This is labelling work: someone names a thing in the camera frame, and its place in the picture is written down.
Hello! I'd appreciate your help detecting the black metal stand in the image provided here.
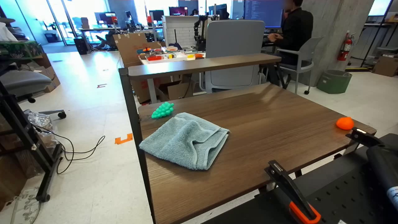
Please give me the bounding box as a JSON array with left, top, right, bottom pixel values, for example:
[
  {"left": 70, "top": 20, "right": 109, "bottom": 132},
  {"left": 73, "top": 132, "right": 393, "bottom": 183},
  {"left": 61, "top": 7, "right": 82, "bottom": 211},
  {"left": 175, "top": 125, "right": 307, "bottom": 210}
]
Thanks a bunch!
[{"left": 0, "top": 81, "right": 66, "bottom": 204}]

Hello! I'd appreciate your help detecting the orange carrot toy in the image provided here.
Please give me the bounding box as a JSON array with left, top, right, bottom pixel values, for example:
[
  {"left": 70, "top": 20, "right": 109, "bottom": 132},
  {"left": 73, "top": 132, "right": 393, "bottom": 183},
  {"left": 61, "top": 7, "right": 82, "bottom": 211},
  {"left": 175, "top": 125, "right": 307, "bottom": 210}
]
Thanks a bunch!
[{"left": 334, "top": 115, "right": 357, "bottom": 133}]

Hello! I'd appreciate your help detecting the light blue terry towel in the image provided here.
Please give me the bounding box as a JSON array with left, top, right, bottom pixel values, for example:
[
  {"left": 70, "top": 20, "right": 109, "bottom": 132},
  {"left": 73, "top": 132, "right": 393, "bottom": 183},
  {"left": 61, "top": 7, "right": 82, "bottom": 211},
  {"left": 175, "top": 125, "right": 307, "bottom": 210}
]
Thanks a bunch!
[{"left": 138, "top": 110, "right": 230, "bottom": 171}]

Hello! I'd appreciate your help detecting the brown cardboard panel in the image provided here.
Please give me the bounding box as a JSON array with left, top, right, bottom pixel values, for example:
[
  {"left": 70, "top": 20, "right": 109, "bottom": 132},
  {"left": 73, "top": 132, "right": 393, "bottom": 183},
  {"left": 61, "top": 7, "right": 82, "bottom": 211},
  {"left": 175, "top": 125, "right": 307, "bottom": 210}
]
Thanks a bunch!
[{"left": 113, "top": 31, "right": 164, "bottom": 69}]

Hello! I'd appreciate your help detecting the blue-lit computer monitor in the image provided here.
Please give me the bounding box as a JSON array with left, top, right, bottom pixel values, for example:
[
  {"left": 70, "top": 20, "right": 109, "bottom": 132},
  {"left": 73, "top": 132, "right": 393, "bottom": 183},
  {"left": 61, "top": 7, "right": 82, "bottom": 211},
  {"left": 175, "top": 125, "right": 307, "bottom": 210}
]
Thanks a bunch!
[{"left": 242, "top": 0, "right": 286, "bottom": 30}]

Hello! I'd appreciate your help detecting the white tray of colourful toys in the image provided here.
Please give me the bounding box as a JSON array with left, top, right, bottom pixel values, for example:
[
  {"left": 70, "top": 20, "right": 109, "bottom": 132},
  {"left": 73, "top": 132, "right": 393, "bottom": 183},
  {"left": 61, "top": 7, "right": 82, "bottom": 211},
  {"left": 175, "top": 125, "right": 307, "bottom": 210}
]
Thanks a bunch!
[{"left": 137, "top": 43, "right": 206, "bottom": 64}]

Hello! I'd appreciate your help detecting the white board panel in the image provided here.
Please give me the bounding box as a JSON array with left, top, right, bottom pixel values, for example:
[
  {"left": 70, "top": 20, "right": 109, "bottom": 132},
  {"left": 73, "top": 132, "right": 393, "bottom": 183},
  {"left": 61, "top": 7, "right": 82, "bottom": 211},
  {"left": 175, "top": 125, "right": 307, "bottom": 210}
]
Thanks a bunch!
[{"left": 163, "top": 15, "right": 201, "bottom": 48}]

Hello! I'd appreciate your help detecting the blue fabric object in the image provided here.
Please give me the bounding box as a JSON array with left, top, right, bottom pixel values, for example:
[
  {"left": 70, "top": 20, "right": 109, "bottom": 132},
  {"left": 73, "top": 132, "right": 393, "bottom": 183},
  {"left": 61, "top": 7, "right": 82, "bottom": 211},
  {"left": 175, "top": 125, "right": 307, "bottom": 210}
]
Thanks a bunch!
[{"left": 385, "top": 185, "right": 398, "bottom": 214}]

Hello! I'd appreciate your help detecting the crumpled clear plastic sheet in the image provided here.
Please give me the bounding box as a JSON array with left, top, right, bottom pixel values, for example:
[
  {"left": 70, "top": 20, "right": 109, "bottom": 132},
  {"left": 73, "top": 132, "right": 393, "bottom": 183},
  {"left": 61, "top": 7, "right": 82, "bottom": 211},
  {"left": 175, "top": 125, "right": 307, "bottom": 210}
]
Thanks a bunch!
[{"left": 22, "top": 108, "right": 55, "bottom": 133}]

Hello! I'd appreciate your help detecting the grey padded office chair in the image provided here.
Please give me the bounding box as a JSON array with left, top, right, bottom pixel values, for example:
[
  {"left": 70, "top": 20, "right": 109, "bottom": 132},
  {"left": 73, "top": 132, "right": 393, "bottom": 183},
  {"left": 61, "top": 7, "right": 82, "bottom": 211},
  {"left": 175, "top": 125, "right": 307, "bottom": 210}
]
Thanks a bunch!
[{"left": 0, "top": 68, "right": 67, "bottom": 120}]

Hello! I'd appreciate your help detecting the green bumpy toy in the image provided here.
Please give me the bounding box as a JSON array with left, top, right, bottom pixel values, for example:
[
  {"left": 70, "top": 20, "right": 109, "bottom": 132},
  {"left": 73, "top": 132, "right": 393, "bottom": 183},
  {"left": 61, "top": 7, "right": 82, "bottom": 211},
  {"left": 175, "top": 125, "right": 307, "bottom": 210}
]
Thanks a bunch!
[{"left": 150, "top": 100, "right": 175, "bottom": 120}]

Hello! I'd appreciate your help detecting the cardboard box under desk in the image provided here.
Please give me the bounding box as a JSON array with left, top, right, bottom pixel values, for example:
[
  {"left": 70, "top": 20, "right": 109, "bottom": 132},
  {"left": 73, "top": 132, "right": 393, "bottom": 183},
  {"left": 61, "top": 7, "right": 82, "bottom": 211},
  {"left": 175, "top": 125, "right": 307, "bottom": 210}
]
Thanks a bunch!
[{"left": 157, "top": 79, "right": 194, "bottom": 102}]

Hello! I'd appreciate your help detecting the seated person in black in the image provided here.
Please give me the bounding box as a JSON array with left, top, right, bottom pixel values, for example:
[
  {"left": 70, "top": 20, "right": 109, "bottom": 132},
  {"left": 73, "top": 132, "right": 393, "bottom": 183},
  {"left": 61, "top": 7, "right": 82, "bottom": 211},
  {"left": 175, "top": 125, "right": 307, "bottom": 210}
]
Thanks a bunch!
[{"left": 266, "top": 0, "right": 315, "bottom": 66}]

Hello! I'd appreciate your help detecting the black desk device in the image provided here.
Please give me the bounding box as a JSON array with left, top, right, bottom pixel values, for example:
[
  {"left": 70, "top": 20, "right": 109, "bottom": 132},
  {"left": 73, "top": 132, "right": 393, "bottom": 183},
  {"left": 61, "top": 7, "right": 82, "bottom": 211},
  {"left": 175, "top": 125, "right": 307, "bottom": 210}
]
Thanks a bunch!
[{"left": 191, "top": 15, "right": 209, "bottom": 52}]

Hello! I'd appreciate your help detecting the black equipment with orange part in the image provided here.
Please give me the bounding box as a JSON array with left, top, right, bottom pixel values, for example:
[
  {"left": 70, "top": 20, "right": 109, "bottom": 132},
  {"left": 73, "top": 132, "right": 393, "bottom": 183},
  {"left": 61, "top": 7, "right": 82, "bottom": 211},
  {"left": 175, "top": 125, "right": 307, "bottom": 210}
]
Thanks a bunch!
[{"left": 203, "top": 133, "right": 398, "bottom": 224}]

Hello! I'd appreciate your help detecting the green storage bin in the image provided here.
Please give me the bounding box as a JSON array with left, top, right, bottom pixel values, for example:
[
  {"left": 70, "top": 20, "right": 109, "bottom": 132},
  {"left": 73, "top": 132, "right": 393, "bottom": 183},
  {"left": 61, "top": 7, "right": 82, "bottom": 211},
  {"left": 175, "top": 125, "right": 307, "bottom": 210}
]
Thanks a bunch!
[{"left": 316, "top": 68, "right": 353, "bottom": 94}]

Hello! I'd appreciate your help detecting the grey armchair on castors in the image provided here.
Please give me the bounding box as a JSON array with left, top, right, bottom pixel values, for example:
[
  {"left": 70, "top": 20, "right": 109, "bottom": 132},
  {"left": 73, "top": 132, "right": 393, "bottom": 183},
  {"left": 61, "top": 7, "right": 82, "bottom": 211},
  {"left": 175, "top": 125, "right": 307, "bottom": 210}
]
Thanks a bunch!
[{"left": 273, "top": 36, "right": 322, "bottom": 96}]

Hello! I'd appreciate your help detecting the red fire extinguisher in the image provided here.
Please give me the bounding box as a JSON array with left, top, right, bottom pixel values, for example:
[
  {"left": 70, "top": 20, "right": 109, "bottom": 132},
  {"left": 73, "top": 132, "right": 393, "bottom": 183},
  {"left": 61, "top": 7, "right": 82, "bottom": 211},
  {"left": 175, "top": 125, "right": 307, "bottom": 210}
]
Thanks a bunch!
[{"left": 336, "top": 30, "right": 356, "bottom": 63}]

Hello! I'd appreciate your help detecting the black floor cable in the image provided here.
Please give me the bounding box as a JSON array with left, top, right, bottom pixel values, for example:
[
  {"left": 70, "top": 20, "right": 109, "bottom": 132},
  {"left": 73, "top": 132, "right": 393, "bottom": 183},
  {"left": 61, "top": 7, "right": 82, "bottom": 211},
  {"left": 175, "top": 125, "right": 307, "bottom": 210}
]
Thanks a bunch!
[{"left": 30, "top": 123, "right": 107, "bottom": 175}]

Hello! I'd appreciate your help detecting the brown cardboard box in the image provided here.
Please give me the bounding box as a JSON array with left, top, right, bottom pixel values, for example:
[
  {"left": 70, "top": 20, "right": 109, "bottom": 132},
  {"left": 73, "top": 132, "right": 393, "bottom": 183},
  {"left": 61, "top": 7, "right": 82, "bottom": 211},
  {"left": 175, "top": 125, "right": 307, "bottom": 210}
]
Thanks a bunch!
[{"left": 372, "top": 53, "right": 398, "bottom": 78}]

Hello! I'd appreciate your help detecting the long wooden desk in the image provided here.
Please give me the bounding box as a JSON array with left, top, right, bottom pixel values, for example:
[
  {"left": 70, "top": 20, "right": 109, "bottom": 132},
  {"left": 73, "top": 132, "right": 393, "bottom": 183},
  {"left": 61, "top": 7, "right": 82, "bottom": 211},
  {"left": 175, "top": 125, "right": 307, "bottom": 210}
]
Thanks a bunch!
[{"left": 127, "top": 52, "right": 283, "bottom": 104}]

